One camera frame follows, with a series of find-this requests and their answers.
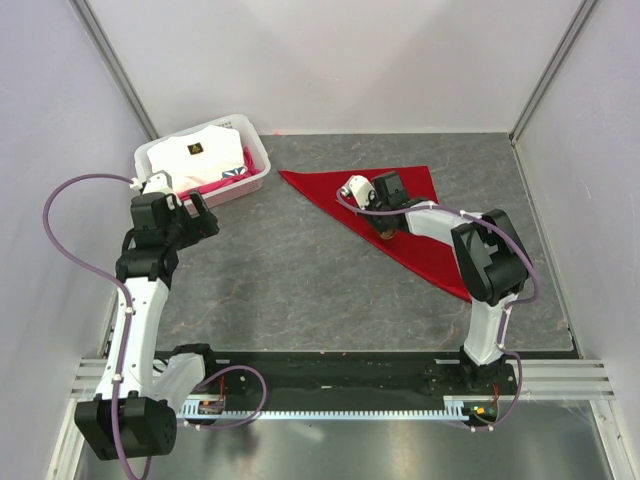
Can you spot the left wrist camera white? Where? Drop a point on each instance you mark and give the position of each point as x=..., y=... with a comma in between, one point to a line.
x=159, y=182

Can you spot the pink folded towel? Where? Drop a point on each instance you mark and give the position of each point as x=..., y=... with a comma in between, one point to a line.
x=229, y=177

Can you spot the aluminium frame rail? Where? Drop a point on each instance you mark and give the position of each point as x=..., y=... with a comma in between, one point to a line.
x=539, y=380

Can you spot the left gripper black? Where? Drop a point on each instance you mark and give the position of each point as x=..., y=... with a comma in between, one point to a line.
x=200, y=226

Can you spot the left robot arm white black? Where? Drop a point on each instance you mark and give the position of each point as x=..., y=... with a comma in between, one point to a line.
x=134, y=409

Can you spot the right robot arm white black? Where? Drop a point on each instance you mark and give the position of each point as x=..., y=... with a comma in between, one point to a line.
x=489, y=256

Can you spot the white folded shirt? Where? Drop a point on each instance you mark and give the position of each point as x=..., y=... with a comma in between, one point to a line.
x=197, y=158

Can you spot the white slotted cable duct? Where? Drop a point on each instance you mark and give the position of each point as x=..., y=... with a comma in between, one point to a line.
x=195, y=409

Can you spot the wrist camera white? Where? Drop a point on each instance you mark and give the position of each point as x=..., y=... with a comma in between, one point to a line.
x=359, y=189
x=159, y=182

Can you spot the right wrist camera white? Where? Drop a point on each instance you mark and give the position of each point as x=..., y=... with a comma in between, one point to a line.
x=359, y=189

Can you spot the red cloth napkin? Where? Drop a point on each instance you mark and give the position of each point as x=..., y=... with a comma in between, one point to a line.
x=428, y=258

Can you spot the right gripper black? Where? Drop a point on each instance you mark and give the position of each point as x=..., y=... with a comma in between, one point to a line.
x=373, y=199

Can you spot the wooden spoon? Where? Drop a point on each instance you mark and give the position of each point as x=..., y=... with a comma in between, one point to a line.
x=387, y=232

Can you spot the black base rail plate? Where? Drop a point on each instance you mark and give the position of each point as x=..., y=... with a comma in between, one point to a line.
x=355, y=381

